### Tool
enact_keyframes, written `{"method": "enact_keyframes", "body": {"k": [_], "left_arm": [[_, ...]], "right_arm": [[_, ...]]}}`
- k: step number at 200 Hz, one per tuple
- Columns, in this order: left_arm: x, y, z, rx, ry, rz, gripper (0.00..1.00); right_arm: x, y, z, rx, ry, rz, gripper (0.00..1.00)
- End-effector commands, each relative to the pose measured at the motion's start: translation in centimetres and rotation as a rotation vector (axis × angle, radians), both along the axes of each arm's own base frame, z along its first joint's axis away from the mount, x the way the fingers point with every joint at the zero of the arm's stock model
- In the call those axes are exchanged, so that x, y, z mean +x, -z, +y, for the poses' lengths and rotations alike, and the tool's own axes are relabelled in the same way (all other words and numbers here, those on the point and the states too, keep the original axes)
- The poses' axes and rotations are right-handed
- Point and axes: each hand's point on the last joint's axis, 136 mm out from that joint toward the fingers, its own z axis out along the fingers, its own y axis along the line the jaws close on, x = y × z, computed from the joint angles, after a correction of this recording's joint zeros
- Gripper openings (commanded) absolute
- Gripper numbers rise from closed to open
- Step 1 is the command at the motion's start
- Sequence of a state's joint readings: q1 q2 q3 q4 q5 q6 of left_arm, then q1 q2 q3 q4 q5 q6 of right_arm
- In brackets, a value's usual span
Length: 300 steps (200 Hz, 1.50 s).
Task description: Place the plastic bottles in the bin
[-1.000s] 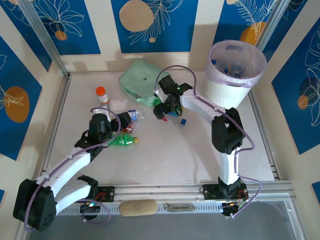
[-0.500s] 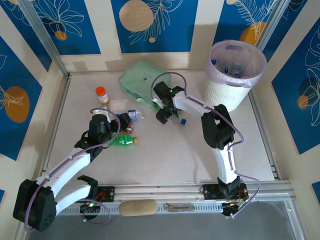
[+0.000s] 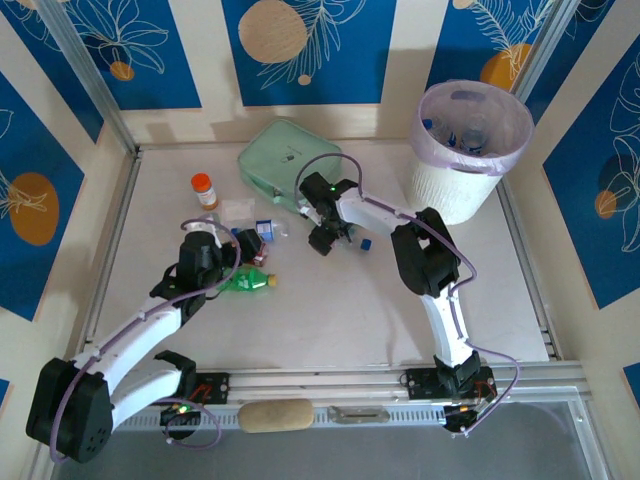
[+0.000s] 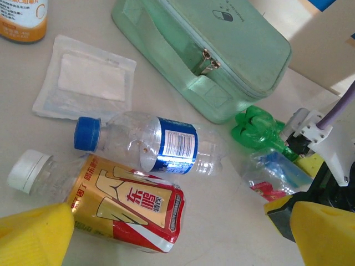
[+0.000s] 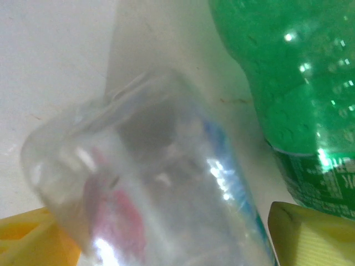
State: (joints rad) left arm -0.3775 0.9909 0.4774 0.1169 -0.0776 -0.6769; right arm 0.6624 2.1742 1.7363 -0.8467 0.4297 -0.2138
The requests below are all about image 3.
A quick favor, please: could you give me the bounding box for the silver metal latch plate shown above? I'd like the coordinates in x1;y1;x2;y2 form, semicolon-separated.
327;405;391;426

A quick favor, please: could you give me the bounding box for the right black electronics board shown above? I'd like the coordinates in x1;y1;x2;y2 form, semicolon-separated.
442;394;496;439

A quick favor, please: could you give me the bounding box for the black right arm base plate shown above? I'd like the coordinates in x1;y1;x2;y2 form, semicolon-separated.
398;368;497;402

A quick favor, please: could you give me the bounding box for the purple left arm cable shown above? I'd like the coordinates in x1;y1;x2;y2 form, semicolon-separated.
49;215;244;464

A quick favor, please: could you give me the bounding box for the perforated grey metal strip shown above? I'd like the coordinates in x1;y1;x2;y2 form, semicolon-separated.
107;403;451;434

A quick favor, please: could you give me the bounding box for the aluminium table side rail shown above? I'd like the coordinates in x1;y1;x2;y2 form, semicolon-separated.
79;149;144;361
499;177;564;362

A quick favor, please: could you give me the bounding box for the aluminium corner post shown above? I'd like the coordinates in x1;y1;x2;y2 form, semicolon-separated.
38;0;140;155
513;0;586;104

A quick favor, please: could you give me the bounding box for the aluminium front frame rail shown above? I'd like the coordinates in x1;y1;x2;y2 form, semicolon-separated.
42;360;594;412

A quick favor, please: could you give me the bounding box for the mint green zip pouch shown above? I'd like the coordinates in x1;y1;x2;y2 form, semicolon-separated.
236;117;344;214

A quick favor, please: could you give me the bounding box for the black electronics board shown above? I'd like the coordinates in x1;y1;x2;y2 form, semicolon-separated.
442;394;496;439
159;402;202;441

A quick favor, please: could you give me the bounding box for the clear bottle pink label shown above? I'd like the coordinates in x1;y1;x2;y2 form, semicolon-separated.
327;230;375;252

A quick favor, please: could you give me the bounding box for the grey metal sheet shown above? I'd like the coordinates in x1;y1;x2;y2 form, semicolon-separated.
49;402;609;480

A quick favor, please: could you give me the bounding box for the orange cap pill bottle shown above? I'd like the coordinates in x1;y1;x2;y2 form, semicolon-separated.
190;172;220;211

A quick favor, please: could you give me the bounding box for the beige oval foam pad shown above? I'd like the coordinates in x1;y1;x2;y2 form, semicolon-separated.
237;398;316;434

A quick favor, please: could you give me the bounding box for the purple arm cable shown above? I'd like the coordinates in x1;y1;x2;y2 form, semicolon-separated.
49;215;244;464
295;152;525;440

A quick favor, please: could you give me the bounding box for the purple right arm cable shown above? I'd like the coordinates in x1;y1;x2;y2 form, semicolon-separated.
295;152;525;440

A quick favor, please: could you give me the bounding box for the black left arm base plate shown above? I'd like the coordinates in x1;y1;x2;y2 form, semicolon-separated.
138;372;231;407

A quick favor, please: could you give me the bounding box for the white ribbed waste bin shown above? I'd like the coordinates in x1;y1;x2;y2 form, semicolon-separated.
405;157;504;226

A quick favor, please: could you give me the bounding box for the left black electronics board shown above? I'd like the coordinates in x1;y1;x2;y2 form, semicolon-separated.
159;402;202;441

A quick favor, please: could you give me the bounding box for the small blue label water bottle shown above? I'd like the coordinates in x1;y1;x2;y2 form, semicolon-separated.
254;217;291;243

